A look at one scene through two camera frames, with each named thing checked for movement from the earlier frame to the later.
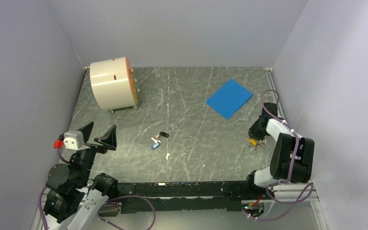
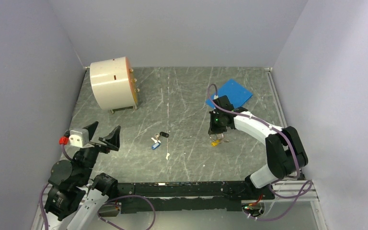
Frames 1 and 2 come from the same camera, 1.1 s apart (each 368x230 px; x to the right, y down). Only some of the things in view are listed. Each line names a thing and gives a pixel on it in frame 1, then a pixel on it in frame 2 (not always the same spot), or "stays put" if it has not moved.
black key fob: x=162 y=133 stays put
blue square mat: x=229 y=98 stays put
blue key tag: x=155 y=146 stays put
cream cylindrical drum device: x=112 y=84 stays put
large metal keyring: x=261 y=143 → x=220 y=138
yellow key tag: x=253 y=141 → x=214 y=144
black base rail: x=165 y=197 stays put
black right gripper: x=252 y=132 → x=212 y=129
